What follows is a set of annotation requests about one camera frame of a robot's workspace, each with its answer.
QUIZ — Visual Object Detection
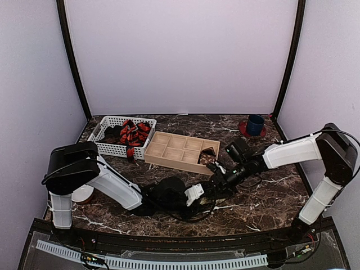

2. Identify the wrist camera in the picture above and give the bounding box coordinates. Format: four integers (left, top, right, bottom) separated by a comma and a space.
154, 177, 186, 203
225, 138, 249, 163

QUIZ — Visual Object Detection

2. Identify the red black striped tie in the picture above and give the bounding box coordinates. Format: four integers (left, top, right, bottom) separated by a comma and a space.
120, 120, 151, 163

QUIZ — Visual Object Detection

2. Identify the blue cup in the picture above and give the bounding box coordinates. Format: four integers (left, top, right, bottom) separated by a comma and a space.
246, 114, 264, 137

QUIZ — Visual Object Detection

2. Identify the grey cable duct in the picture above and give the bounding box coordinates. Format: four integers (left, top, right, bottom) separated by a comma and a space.
35, 240, 268, 269

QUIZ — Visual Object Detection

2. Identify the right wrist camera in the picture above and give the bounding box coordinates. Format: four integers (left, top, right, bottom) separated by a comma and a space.
225, 138, 249, 163

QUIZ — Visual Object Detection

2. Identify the dark tie in basket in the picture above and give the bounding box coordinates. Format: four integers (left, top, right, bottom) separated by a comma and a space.
100, 125, 122, 144

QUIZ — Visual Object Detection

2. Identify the black front rail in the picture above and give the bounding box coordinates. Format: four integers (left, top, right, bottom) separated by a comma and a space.
33, 218, 335, 255

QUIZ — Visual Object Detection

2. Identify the black frame post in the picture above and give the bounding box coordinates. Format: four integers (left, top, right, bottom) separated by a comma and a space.
272, 0, 306, 119
56, 0, 92, 120

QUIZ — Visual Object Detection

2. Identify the rolled brown patterned tie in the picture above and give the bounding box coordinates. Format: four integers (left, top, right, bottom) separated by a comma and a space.
198, 153, 216, 166

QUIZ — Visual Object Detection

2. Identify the white perforated basket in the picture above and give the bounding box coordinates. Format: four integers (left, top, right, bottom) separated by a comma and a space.
88, 116, 157, 163

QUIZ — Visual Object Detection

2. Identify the red saucer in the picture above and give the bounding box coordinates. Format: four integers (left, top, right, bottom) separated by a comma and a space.
238, 121, 266, 138

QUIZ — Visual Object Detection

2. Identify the white orange bowl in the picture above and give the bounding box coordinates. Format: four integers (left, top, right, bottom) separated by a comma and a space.
71, 185, 94, 204

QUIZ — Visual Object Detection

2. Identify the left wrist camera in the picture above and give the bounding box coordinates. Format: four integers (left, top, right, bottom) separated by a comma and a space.
154, 177, 186, 203

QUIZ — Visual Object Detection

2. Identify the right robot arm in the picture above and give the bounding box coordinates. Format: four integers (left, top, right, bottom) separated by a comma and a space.
208, 123, 359, 244

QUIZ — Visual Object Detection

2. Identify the right black frame post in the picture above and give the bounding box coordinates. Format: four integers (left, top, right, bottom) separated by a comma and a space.
272, 0, 306, 119

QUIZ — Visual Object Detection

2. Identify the brown green patterned tie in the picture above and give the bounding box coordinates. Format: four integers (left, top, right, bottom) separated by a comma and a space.
199, 197, 226, 205

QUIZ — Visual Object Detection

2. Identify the wooden compartment tray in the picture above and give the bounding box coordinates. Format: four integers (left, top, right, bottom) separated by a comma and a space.
144, 131, 221, 176

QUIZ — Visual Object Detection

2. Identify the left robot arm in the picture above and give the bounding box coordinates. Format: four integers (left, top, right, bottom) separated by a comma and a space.
42, 142, 217, 245

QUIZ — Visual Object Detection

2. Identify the rolled dark tie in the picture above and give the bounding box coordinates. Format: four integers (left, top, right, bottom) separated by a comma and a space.
201, 147, 216, 156

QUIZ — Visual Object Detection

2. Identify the left black frame post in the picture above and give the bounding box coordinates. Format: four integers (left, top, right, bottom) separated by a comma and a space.
56, 0, 92, 120

